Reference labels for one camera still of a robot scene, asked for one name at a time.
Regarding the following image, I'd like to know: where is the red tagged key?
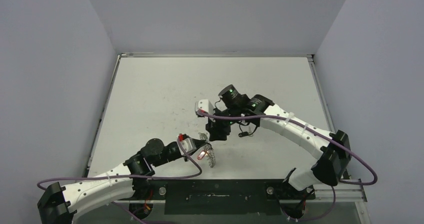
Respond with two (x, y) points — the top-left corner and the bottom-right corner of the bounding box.
(197, 150), (208, 160)

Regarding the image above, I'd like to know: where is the metal key organizer disc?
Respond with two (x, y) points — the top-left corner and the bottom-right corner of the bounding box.
(199, 132), (216, 168)

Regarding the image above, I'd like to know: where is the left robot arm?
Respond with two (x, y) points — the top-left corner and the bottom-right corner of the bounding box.
(37, 134), (209, 223)

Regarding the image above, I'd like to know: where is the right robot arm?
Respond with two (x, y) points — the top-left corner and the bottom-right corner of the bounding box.
(195, 84), (352, 198)

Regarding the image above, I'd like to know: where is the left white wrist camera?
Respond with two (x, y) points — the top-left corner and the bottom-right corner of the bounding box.
(177, 134), (197, 155)

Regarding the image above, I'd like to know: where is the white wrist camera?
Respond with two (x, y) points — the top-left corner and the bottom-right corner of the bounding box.
(177, 134), (197, 155)
(194, 99), (214, 117)

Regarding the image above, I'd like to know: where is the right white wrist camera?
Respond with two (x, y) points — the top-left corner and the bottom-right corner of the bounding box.
(194, 99), (214, 117)

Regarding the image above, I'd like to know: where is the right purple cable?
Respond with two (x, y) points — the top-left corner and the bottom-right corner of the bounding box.
(197, 111), (379, 223)

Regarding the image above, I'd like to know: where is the purple cable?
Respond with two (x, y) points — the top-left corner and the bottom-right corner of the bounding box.
(36, 137), (204, 224)
(197, 111), (379, 223)

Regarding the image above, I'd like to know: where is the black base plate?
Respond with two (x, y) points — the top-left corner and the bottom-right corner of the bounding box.
(122, 179), (316, 218)

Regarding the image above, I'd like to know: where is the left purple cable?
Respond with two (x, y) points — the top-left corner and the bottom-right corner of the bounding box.
(36, 137), (204, 224)

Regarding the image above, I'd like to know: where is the aluminium frame rail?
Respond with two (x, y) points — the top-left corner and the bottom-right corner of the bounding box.
(120, 179), (366, 203)

